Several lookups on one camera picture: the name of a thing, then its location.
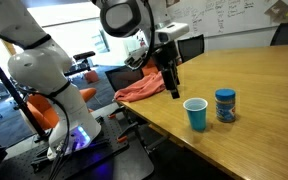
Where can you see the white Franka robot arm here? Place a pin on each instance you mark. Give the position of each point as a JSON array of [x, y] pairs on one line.
[[44, 66]]

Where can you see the black padded armrest chair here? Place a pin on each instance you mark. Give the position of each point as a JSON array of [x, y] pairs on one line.
[[82, 56]]

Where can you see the orange stool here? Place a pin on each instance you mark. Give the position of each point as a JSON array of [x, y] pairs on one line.
[[91, 76]]

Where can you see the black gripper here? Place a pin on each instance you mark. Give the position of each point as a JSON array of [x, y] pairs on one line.
[[165, 55]]

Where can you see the black camera stand pole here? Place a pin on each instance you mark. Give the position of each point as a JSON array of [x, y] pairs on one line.
[[10, 90]]

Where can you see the orange shirt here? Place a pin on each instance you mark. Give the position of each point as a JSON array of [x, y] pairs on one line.
[[142, 88]]

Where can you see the peanut butter jar blue lid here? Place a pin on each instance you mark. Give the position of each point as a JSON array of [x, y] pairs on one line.
[[225, 106]]

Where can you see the blue plastic cup with candy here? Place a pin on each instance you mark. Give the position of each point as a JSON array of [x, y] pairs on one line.
[[196, 115]]

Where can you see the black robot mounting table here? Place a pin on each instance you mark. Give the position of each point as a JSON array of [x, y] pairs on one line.
[[84, 160]]

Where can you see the orange office chair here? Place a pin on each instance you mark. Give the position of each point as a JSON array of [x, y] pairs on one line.
[[47, 111], [149, 70]]

